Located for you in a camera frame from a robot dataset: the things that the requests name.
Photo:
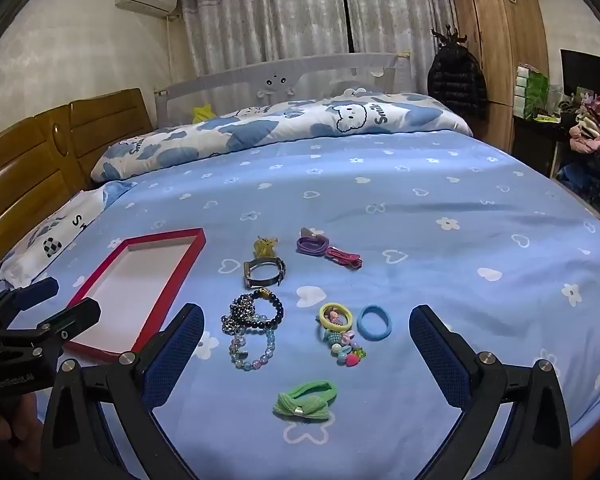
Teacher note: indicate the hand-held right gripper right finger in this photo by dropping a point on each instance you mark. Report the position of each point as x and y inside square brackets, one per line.
[437, 350]

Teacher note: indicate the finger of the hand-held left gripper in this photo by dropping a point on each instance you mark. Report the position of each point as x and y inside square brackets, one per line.
[77, 312]
[35, 291]

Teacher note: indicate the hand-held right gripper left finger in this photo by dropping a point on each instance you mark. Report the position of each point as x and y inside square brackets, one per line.
[180, 350]

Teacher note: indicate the red jewelry tray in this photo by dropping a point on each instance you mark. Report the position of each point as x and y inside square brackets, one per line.
[130, 285]

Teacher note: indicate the black silver wristband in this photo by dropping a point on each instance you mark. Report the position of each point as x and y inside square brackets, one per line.
[279, 269]

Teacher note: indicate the yellow hair clip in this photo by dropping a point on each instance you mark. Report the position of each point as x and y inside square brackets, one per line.
[264, 247]

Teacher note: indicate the pink hair clip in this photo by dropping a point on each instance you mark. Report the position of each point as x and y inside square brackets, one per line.
[342, 256]

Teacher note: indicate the person's left hand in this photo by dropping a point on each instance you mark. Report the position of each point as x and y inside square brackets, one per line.
[25, 435]

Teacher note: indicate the cloud print pillow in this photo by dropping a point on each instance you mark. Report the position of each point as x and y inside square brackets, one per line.
[55, 240]

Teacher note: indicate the wooden headboard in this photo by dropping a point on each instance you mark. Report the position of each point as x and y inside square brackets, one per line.
[20, 170]

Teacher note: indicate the blue flower print bed sheet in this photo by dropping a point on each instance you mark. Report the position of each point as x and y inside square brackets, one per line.
[380, 210]

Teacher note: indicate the dark desk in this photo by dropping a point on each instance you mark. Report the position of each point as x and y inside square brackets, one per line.
[535, 145]

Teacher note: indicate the yellow plush toy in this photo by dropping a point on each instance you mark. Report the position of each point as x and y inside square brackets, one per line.
[203, 114]

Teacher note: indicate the cloud print quilt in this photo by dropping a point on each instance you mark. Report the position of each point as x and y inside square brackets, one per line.
[280, 125]

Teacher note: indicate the black puffer jacket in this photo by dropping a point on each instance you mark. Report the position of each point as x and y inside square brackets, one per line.
[457, 85]

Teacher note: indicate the stack of tissue packs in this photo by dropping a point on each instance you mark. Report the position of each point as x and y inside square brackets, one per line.
[530, 90]

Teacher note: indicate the pile of clothes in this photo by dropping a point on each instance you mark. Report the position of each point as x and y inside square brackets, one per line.
[597, 125]

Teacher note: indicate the wooden wardrobe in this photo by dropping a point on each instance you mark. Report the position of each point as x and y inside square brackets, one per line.
[505, 50]

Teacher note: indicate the black monitor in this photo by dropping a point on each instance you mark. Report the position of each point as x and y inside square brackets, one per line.
[585, 72]

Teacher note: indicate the dark coat rack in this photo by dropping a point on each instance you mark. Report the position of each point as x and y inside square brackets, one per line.
[450, 36]

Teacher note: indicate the grey curtain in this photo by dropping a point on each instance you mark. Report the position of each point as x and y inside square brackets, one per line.
[400, 20]
[260, 25]

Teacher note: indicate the grey bed guard rail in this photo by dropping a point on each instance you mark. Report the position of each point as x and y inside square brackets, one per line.
[280, 72]

